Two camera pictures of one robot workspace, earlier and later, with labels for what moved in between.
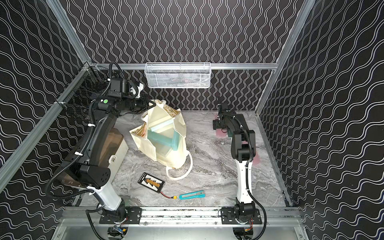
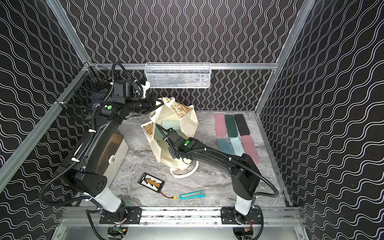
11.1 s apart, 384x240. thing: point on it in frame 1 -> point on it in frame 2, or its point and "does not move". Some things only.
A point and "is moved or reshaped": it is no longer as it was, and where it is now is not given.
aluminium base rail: x=277 y=216 does not move
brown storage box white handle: x=111 y=153 does not move
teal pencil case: x=173 y=142 -> x=224 y=144
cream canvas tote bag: x=162 y=134 is moved or reshaped
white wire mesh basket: x=178 y=75 does not move
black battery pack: x=151 y=182 does not move
